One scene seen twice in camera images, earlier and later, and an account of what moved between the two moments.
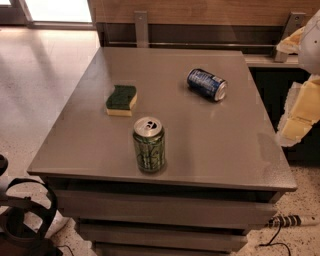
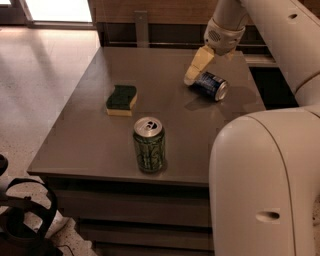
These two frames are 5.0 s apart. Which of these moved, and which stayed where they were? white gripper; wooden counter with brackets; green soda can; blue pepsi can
Moved: white gripper
Stayed: wooden counter with brackets; green soda can; blue pepsi can
